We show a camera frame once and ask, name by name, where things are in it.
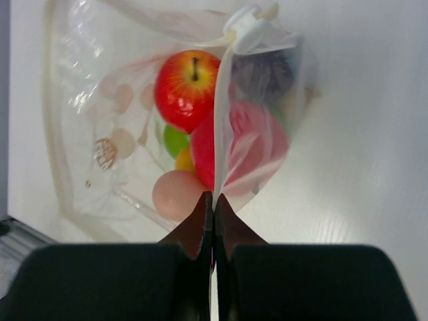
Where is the aluminium mounting rail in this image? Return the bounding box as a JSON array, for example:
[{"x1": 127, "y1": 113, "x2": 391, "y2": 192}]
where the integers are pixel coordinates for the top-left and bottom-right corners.
[{"x1": 1, "y1": 219, "x2": 56, "y2": 282}]

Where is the yellow lemon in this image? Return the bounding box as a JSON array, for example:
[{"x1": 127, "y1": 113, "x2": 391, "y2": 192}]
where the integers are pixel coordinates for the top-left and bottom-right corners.
[{"x1": 175, "y1": 145, "x2": 196, "y2": 173}]

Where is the pale pink egg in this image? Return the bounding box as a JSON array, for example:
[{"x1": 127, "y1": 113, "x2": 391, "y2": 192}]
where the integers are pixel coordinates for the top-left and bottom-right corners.
[{"x1": 152, "y1": 170, "x2": 208, "y2": 222}]

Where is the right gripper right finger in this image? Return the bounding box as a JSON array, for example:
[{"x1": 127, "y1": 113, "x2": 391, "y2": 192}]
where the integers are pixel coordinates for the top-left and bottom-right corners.
[{"x1": 214, "y1": 196, "x2": 417, "y2": 320}]

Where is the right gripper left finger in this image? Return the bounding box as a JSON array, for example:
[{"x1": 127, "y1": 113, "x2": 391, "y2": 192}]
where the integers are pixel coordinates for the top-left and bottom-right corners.
[{"x1": 1, "y1": 192, "x2": 213, "y2": 320}]

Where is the red apple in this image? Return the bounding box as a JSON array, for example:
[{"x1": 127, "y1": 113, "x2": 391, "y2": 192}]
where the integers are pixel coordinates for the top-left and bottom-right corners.
[
  {"x1": 191, "y1": 100, "x2": 288, "y2": 197},
  {"x1": 154, "y1": 49, "x2": 221, "y2": 134}
]

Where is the clear dotted zip bag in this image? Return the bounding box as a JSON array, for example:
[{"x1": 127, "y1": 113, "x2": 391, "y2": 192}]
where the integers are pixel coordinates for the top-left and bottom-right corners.
[{"x1": 44, "y1": 1, "x2": 318, "y2": 241}]

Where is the green pear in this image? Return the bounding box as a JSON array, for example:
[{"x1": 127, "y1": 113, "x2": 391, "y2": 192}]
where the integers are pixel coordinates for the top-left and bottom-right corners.
[{"x1": 163, "y1": 125, "x2": 189, "y2": 159}]

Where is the red apple front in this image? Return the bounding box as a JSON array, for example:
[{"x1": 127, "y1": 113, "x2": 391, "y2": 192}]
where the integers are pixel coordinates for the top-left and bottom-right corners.
[{"x1": 154, "y1": 49, "x2": 221, "y2": 134}]

